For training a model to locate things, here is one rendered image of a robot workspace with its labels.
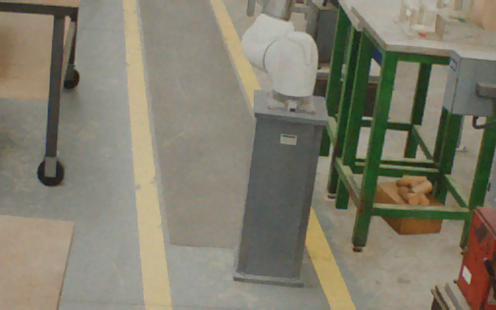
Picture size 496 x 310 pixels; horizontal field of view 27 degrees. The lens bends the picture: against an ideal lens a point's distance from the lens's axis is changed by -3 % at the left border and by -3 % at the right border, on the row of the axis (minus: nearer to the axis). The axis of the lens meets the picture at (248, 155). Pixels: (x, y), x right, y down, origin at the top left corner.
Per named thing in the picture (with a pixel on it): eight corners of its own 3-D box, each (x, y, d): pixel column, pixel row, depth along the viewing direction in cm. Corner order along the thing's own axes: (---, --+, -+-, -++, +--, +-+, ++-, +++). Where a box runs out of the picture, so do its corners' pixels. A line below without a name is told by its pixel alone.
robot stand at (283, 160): (232, 281, 411) (254, 112, 386) (233, 249, 437) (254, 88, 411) (302, 287, 412) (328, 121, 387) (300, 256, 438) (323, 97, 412)
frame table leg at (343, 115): (338, 200, 498) (368, 16, 465) (326, 199, 497) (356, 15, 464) (336, 195, 503) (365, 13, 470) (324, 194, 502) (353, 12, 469)
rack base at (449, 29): (477, 45, 429) (481, 24, 426) (441, 41, 427) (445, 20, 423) (458, 27, 454) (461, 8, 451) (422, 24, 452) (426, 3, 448)
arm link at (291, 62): (286, 98, 387) (294, 41, 379) (260, 82, 401) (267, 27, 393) (322, 95, 395) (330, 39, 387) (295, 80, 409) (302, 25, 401)
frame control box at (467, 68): (520, 151, 332) (535, 76, 323) (460, 147, 329) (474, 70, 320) (494, 125, 355) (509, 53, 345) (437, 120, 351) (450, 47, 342)
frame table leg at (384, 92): (365, 253, 447) (400, 51, 414) (352, 253, 446) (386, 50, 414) (362, 247, 452) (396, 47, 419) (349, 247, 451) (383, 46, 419)
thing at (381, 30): (483, 223, 448) (518, 56, 421) (356, 217, 439) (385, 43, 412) (442, 167, 505) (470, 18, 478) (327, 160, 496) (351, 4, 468)
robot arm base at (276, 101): (267, 113, 387) (269, 98, 384) (266, 93, 407) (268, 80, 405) (316, 119, 387) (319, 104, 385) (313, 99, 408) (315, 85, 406)
